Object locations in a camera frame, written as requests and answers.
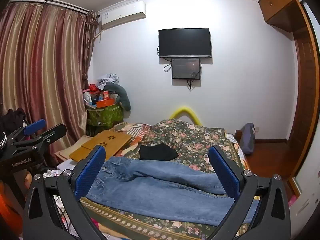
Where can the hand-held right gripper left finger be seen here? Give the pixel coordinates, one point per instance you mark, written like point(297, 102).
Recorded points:
point(90, 173)

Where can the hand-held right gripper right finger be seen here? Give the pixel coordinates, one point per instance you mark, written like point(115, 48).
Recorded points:
point(223, 172)

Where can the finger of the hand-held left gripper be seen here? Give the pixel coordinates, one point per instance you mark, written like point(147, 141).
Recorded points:
point(53, 132)
point(35, 126)

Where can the blue denim pants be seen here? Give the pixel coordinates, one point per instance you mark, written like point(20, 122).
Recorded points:
point(160, 187)

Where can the light wooden board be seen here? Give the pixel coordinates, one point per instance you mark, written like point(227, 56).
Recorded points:
point(70, 148)

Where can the dark cloth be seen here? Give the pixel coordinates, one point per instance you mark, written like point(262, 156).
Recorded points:
point(12, 118)

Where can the wooden lap desk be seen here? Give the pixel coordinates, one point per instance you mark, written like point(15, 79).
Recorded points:
point(105, 142)

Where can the grey backpack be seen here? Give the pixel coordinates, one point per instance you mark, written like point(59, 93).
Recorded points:
point(247, 138)

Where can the floral blanket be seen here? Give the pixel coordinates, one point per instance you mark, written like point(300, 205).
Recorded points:
point(190, 140)

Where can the green floral storage box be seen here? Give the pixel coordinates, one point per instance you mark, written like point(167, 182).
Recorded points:
point(105, 116)

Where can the striped curtain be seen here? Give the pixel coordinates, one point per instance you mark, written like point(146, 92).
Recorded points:
point(42, 67)

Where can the orange box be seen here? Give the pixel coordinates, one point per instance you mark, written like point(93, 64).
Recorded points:
point(106, 102)

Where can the striped cloth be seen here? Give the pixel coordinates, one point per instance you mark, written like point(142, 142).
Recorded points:
point(133, 130)

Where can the black cloth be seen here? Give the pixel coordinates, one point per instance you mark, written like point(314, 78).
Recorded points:
point(157, 152)

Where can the yellow foam tube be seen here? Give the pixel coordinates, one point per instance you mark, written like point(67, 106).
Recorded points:
point(185, 110)

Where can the pink slipper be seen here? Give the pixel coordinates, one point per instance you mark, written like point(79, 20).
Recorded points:
point(292, 200)

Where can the crumpled white grey cloth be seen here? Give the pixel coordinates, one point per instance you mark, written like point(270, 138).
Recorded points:
point(108, 78)

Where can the grey plush pillow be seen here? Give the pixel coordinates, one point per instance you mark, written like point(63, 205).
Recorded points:
point(123, 96)

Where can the wooden wardrobe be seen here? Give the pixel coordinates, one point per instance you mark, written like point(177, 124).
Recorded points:
point(303, 80)

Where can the white air conditioner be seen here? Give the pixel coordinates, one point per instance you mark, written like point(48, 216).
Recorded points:
point(122, 13)

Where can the small black wall monitor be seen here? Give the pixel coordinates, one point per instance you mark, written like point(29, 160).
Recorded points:
point(186, 68)

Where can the curtain rail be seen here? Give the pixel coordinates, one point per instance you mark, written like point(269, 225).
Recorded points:
point(50, 3)

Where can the black wall television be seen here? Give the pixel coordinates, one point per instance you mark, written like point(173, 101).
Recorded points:
point(185, 42)

